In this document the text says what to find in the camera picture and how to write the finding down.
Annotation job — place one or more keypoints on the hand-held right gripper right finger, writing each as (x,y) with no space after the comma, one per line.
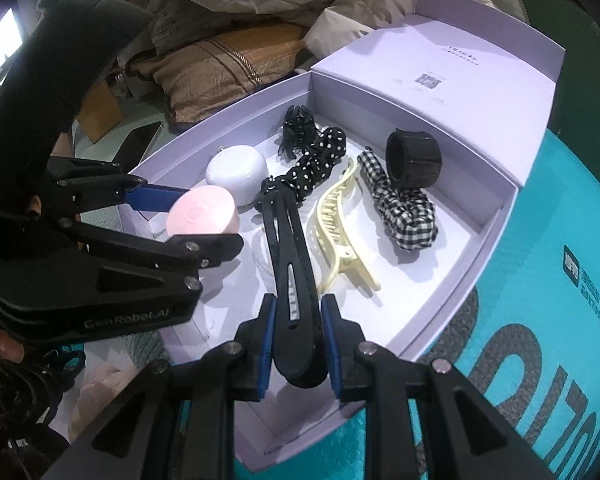
(331,350)

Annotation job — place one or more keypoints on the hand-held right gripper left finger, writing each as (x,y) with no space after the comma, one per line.
(266,350)

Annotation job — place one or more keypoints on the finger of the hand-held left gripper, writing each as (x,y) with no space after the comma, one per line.
(190,252)
(155,196)

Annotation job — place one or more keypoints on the pink round compact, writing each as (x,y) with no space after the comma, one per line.
(200,212)

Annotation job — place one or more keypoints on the white round case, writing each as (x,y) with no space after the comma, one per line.
(235,172)

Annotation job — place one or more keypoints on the long black hair clip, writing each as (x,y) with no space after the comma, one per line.
(290,260)

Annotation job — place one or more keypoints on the cream hair claw clip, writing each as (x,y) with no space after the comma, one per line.
(330,220)

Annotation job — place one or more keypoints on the black white gingham scrunchie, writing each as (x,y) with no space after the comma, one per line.
(405,215)

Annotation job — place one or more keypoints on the small black claw clip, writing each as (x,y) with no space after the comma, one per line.
(295,130)

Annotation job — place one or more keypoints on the black polka dot scrunchie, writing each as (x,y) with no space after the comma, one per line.
(320,160)

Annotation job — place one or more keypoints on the black cylindrical hair cuff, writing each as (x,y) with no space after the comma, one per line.
(420,170)

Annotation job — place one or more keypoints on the lavender gift box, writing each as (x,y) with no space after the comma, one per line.
(480,100)

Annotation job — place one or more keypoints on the person's left hand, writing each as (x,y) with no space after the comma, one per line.
(0,342)

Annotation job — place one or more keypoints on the black smartphone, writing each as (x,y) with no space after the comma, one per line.
(140,142)

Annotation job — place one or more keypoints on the brown cardboard piece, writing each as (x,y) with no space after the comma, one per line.
(100,115)

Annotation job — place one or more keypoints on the brown striped pillow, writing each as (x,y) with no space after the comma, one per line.
(215,75)

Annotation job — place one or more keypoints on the grey-brown knit cloth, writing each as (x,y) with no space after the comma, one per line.
(195,15)

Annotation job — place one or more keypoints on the teal printed bubble mailer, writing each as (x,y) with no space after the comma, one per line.
(530,310)

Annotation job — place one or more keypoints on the green covered sofa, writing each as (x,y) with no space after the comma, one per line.
(580,85)

